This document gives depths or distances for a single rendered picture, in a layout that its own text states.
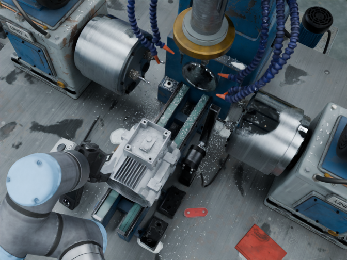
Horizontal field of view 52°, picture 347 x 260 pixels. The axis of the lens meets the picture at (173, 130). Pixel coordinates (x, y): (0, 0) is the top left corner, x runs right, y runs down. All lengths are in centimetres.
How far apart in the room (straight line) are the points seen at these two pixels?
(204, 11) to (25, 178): 58
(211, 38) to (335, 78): 91
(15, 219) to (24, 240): 5
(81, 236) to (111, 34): 72
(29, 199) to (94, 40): 71
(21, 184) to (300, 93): 129
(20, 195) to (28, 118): 89
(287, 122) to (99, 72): 65
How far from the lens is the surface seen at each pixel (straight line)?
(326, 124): 121
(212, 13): 96
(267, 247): 139
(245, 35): 129
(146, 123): 109
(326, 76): 180
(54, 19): 132
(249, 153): 117
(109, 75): 125
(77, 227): 80
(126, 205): 132
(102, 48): 125
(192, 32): 102
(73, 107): 155
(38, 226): 75
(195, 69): 132
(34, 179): 69
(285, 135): 114
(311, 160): 113
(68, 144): 117
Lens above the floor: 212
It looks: 64 degrees down
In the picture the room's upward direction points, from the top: 8 degrees clockwise
